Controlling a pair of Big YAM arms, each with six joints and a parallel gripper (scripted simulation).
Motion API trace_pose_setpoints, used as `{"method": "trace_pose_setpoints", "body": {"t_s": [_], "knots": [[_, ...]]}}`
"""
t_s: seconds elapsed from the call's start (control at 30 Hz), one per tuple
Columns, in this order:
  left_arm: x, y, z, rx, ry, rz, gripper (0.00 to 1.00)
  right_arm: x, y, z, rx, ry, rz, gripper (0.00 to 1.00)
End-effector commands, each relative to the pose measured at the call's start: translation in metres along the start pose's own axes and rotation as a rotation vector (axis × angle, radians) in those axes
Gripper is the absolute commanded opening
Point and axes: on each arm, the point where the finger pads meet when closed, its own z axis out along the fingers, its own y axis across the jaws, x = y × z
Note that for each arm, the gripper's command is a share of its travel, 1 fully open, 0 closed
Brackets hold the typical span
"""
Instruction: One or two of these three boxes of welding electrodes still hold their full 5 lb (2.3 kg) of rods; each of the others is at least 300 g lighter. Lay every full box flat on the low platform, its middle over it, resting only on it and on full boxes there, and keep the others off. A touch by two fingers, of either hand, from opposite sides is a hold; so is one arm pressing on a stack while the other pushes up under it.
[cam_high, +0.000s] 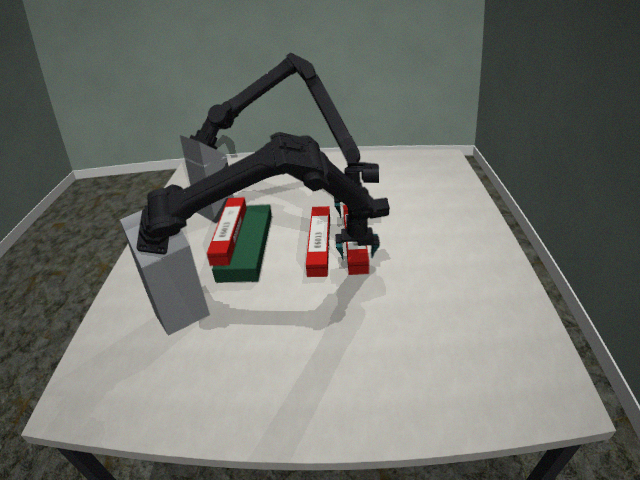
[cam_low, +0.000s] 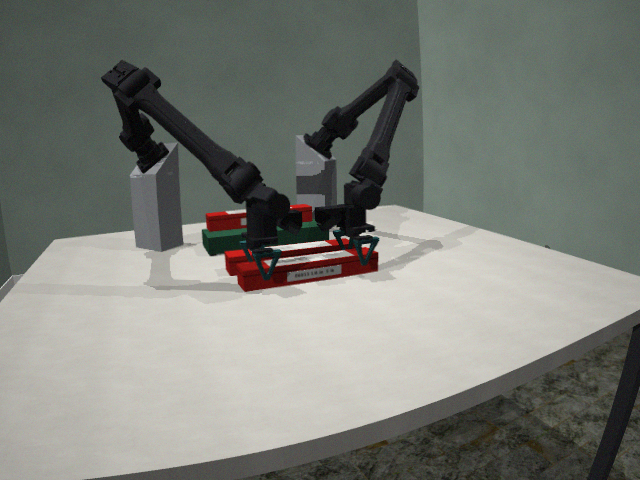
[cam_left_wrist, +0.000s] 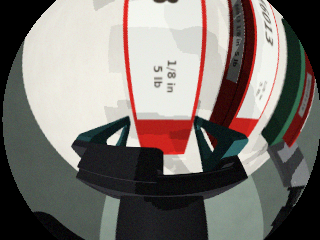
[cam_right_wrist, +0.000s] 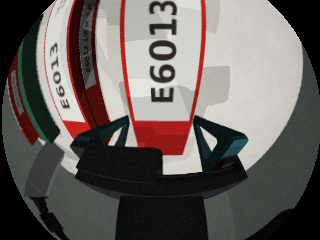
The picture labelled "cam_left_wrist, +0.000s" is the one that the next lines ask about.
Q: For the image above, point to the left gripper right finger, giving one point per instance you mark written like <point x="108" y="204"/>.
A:
<point x="229" y="142"/>

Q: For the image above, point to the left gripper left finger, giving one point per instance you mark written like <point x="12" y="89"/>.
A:
<point x="100" y="134"/>

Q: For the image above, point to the white welding electrode box with red edges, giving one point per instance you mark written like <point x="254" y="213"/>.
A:
<point x="164" y="50"/>

